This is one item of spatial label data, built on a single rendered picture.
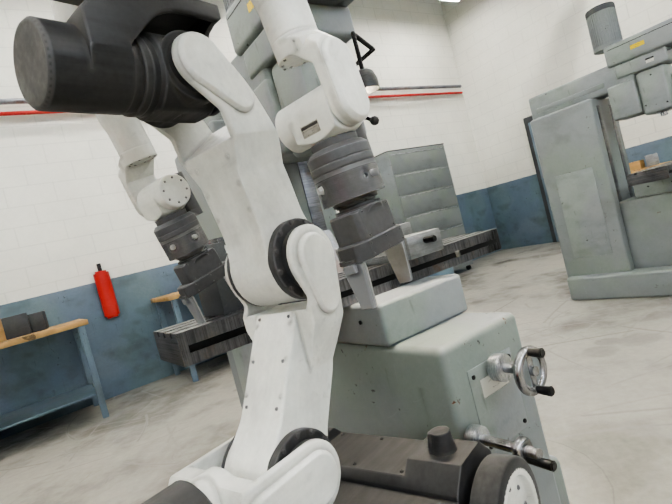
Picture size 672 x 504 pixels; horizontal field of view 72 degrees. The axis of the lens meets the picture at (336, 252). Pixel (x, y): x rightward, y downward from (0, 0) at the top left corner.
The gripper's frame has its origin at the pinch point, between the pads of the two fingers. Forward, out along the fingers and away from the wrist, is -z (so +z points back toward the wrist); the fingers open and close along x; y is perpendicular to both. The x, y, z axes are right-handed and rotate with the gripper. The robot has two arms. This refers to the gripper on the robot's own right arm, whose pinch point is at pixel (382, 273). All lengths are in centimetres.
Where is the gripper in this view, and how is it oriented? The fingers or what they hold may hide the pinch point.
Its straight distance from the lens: 63.6
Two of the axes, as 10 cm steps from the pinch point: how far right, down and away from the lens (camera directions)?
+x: 5.6, -2.7, 7.8
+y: -7.5, 2.3, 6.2
